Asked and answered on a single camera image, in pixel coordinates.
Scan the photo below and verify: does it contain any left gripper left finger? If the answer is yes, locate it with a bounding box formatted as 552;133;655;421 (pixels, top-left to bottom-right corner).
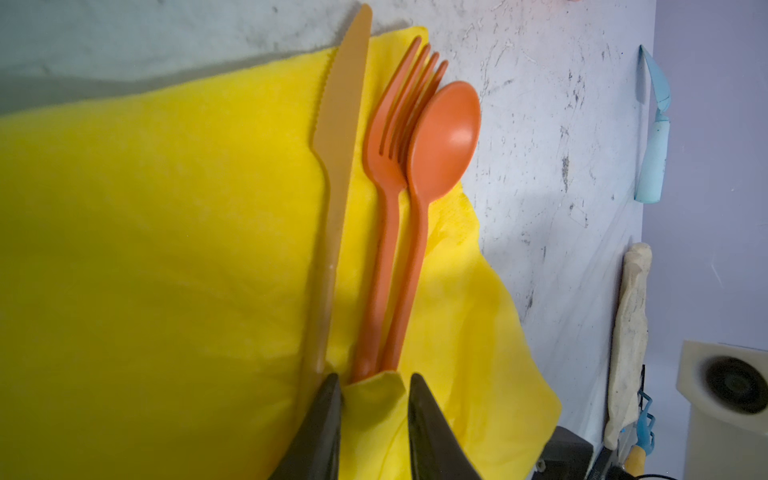
269;373;342;480

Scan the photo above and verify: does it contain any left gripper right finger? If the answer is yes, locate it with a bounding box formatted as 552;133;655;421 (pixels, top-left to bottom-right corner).
408;373;480;480

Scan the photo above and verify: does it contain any yellow paper napkin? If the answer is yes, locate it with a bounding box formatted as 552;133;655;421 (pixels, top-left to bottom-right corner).
1;49;562;479

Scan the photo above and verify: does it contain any orange plastic spoon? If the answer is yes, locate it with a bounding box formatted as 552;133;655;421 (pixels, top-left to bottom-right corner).
380;81;482;371

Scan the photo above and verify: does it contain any orange plastic knife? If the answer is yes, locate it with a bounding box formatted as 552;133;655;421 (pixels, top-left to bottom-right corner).
293;2;374;415

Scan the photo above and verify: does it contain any orange plastic fork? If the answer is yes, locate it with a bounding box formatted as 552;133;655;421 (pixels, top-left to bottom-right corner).
350;37;448;384

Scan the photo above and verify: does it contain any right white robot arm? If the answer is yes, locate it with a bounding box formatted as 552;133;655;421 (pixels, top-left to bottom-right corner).
677;340;767;479

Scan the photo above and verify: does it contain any blue yellow garden fork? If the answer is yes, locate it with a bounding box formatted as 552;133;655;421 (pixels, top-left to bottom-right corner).
623;390;655;477

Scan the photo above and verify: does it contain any right beige work glove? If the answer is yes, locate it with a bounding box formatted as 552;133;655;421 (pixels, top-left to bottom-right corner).
603;243;652;450

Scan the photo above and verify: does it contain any light blue garden trowel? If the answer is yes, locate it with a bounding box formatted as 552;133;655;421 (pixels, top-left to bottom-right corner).
634;45;671;204

